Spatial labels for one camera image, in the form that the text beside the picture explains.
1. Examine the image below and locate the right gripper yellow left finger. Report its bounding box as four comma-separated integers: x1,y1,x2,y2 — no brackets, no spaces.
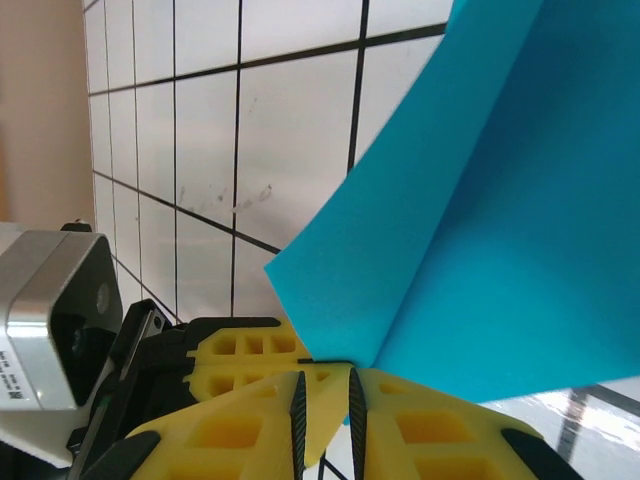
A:
79,371,308,480

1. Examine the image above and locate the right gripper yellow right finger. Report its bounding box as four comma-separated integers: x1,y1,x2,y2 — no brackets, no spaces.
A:
347,367,587,480

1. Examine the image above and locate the blue paper sheet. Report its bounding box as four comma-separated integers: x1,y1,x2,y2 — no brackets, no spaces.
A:
263,0,640,427

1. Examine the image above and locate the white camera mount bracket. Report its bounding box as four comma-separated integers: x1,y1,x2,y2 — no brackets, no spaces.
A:
0,407,84,469

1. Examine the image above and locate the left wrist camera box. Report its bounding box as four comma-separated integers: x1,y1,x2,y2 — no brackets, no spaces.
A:
0,222,124,412

